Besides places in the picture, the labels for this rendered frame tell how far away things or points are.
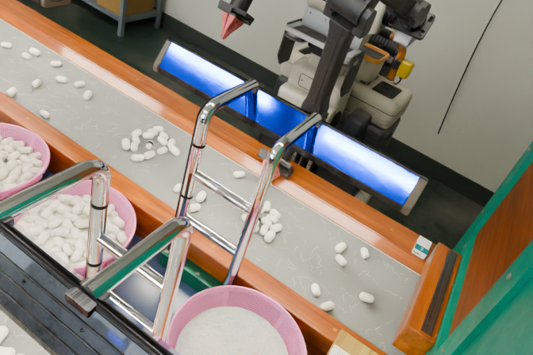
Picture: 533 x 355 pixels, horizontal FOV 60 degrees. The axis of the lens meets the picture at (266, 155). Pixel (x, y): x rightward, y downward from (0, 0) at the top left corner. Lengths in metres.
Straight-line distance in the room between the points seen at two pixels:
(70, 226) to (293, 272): 0.51
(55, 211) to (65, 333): 0.64
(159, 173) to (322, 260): 0.48
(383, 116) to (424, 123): 1.23
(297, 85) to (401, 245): 0.74
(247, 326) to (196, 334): 0.11
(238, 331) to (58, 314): 0.51
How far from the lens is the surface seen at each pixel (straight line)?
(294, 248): 1.16
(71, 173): 0.64
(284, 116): 0.92
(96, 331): 0.52
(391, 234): 1.30
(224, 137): 1.39
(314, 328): 1.00
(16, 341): 0.94
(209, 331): 0.96
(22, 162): 1.27
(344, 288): 1.13
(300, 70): 1.69
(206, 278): 1.06
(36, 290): 0.56
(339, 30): 1.09
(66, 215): 1.12
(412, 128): 3.15
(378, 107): 1.90
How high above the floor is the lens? 1.54
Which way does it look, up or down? 34 degrees down
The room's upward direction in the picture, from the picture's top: 19 degrees clockwise
